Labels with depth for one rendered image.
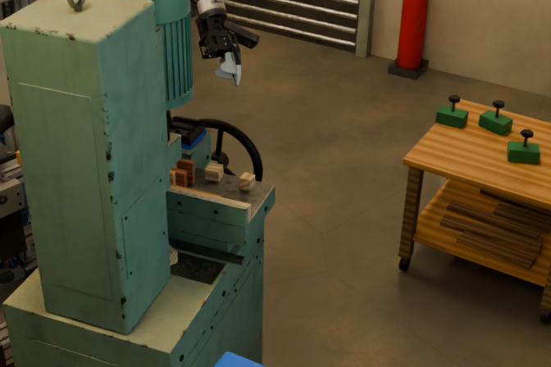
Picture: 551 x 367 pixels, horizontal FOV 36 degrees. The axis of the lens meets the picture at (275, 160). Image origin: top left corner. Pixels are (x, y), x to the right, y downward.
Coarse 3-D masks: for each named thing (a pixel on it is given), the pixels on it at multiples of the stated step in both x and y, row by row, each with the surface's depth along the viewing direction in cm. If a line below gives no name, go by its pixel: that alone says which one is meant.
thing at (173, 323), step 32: (192, 256) 214; (32, 288) 202; (192, 288) 203; (224, 288) 211; (32, 320) 197; (64, 320) 193; (160, 320) 194; (192, 320) 194; (96, 352) 194; (128, 352) 190; (160, 352) 186
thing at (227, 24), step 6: (222, 24) 233; (228, 24) 232; (234, 24) 233; (228, 30) 232; (234, 30) 232; (240, 30) 233; (246, 30) 234; (240, 36) 234; (246, 36) 233; (252, 36) 234; (258, 36) 236; (240, 42) 236; (246, 42) 235; (252, 42) 235; (252, 48) 238
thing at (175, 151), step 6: (174, 138) 211; (180, 138) 213; (168, 144) 208; (174, 144) 210; (180, 144) 214; (168, 150) 207; (174, 150) 211; (180, 150) 214; (174, 156) 211; (180, 156) 215; (174, 162) 212
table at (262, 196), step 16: (224, 176) 228; (208, 192) 221; (224, 192) 221; (240, 192) 221; (256, 192) 221; (272, 192) 223; (256, 208) 215; (176, 224) 216; (192, 224) 214; (208, 224) 212; (224, 224) 210; (256, 224) 216; (224, 240) 212; (240, 240) 211
